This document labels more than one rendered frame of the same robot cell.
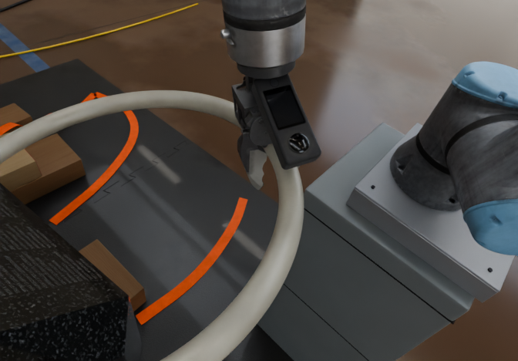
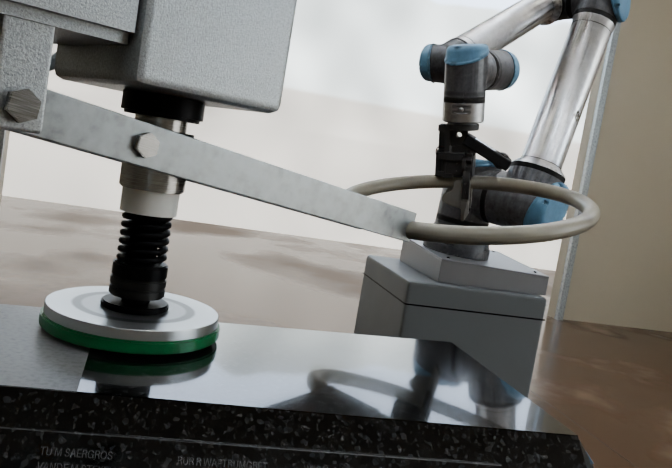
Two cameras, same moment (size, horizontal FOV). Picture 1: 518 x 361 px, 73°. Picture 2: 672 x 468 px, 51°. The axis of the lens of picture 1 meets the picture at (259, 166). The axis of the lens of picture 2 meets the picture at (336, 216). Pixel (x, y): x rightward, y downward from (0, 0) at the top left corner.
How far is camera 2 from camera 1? 1.44 m
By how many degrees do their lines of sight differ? 58
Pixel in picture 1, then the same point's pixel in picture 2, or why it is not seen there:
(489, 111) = (488, 172)
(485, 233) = (544, 214)
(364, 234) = (468, 289)
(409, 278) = (508, 304)
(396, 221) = (478, 269)
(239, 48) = (472, 114)
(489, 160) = not seen: hidden behind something
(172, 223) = not seen: outside the picture
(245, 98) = (454, 152)
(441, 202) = (483, 252)
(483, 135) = not seen: hidden behind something
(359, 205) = (449, 274)
